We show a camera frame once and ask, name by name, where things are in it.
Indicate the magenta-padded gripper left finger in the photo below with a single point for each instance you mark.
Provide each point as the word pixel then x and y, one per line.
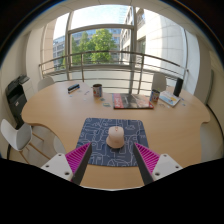
pixel 56 165

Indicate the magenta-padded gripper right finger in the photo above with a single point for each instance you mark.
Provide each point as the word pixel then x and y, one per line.
pixel 166 165

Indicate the beige computer mouse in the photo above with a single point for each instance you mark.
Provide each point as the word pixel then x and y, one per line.
pixel 115 137

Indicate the blue patterned mouse pad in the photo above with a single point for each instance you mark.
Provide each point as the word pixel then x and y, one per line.
pixel 95 131

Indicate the white round table base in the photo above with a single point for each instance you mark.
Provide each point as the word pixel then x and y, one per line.
pixel 59 146

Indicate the white chair with wooden legs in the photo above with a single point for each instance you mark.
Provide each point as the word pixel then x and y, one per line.
pixel 18 135

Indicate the printed mug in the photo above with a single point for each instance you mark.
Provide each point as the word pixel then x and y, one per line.
pixel 154 96
pixel 97 90

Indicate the red and black magazine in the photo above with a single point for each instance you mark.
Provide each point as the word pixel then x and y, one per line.
pixel 132 101

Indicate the small printed card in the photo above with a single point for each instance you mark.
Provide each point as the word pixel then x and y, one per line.
pixel 106 104

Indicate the black cylindrical speaker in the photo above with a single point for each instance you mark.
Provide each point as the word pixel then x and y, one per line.
pixel 178 87

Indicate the metal balcony railing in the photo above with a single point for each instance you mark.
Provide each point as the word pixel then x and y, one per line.
pixel 110 52

